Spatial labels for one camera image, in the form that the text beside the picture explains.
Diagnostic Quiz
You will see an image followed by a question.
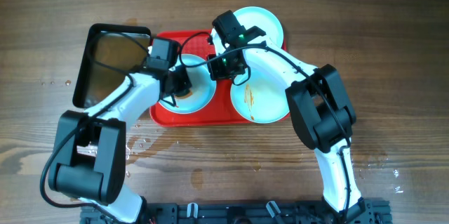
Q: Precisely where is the orange sponge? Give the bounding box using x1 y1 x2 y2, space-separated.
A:
175 90 192 99

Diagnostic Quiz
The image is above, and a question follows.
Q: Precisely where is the white plate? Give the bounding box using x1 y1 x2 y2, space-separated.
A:
210 6 284 55
230 69 289 124
159 65 217 114

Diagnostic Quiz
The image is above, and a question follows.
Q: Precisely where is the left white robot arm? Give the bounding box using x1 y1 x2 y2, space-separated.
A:
40 66 191 223

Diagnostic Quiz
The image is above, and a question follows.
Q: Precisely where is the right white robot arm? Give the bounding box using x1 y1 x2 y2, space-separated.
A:
208 44 363 223

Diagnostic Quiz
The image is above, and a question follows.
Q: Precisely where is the red plastic tray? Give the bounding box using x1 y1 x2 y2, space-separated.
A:
149 29 290 129

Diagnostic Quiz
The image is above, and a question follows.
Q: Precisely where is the black water tray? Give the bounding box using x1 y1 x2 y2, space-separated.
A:
72 23 152 109

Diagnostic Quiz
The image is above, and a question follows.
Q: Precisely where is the right black cable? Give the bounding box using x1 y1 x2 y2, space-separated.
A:
178 31 354 218

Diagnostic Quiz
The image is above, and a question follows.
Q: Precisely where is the black cable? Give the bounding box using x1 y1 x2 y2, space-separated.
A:
178 31 354 218
39 31 176 211

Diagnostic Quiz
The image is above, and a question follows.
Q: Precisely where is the left black cable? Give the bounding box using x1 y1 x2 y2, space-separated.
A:
39 31 176 211

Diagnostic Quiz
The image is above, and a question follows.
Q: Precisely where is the black mounting rail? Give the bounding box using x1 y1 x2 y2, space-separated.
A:
79 199 392 224

